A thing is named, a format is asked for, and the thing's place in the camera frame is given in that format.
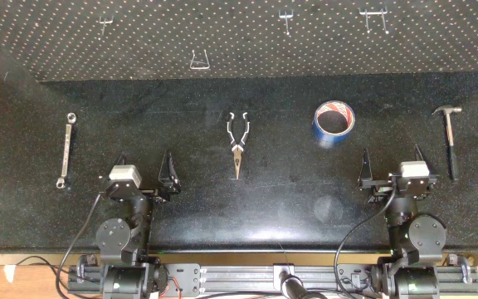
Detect pliers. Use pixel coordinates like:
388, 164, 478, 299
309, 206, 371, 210
226, 111, 251, 181

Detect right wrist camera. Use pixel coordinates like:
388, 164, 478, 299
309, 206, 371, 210
398, 160, 432, 180

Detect hammer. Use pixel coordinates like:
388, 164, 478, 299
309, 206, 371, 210
431, 105, 463, 183

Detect roll of blue tape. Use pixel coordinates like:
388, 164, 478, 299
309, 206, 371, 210
311, 100, 357, 148

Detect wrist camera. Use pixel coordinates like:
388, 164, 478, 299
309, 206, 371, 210
398, 160, 432, 180
108, 164, 144, 189

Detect mounting rail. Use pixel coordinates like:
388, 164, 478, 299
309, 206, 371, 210
67, 252, 478, 299

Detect metal hook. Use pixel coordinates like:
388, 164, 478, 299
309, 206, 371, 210
98, 15, 115, 41
188, 49, 212, 71
358, 7, 391, 36
278, 9, 295, 37

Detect black pegboard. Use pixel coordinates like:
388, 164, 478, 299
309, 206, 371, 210
0, 0, 478, 82

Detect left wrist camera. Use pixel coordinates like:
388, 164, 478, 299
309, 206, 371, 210
108, 164, 144, 189

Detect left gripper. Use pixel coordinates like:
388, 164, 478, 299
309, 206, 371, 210
102, 149, 183, 204

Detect black cable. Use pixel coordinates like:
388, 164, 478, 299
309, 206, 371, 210
333, 189, 398, 299
55, 191, 104, 299

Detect wrench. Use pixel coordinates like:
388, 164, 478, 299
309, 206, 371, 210
55, 111, 78, 190

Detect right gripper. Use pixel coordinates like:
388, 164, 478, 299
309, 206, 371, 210
357, 143, 439, 204

